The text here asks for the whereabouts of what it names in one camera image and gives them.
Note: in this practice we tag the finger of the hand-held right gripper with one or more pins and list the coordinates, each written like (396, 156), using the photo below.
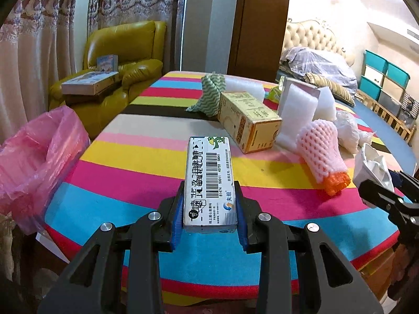
(376, 193)
(407, 183)

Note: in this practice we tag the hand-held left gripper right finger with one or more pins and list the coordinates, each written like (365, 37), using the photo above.
(241, 224)

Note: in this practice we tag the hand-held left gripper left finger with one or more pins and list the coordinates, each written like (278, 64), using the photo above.
(176, 217)

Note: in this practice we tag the white paper container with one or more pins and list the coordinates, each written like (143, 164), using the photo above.
(373, 166)

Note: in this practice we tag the white barcode medicine box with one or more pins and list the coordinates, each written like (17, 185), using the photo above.
(209, 183)

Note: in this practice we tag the green white zigzag cloth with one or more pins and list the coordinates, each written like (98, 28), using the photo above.
(209, 95)

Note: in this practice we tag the plain white carton box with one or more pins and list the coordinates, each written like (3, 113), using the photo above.
(301, 83)

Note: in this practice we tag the pink plastic bin bag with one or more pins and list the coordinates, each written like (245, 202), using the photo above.
(39, 157)

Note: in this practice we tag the orange foam fruit net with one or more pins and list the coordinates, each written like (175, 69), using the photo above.
(337, 183)

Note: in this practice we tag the bed with blue sheet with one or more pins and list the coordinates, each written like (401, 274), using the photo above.
(383, 127)

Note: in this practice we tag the white plastic bag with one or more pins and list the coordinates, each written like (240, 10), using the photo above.
(348, 130)

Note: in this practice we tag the pink foam fruit net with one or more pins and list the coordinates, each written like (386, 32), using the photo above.
(317, 144)

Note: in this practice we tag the small white foam block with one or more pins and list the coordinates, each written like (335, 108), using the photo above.
(327, 104)

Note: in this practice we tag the yellow cardboard box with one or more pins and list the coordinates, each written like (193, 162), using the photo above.
(252, 121)

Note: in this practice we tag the large white foam block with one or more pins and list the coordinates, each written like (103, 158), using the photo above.
(298, 117)

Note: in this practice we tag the striped brown pillow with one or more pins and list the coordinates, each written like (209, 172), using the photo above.
(334, 86)

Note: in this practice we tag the stack of teal storage bins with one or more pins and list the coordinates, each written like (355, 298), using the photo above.
(376, 72)

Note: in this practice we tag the yellow green snack packet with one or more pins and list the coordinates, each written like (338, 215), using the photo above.
(274, 94)

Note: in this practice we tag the angled white foam piece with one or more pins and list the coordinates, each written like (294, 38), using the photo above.
(245, 85)

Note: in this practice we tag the grey blue quilt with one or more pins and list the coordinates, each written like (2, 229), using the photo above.
(320, 65)

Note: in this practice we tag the white air conditioner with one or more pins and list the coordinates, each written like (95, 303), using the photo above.
(392, 36)

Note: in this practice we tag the brown flat box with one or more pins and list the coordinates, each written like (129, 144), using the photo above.
(81, 99)

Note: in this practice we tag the flat printed cardboard box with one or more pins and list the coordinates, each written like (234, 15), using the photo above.
(88, 81)

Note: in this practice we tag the small blue printed box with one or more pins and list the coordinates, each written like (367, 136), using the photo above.
(107, 62)

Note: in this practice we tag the tufted beige headboard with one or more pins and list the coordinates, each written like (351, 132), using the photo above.
(311, 36)

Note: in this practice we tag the yellow leather armchair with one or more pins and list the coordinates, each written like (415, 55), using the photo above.
(131, 39)

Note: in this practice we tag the brown wooden wardrobe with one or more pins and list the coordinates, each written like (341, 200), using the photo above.
(258, 23)

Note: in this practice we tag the lace patterned curtain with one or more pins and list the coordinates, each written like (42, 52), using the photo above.
(140, 0)
(42, 39)

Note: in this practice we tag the wooden bed rail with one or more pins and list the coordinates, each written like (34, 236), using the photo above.
(386, 114)

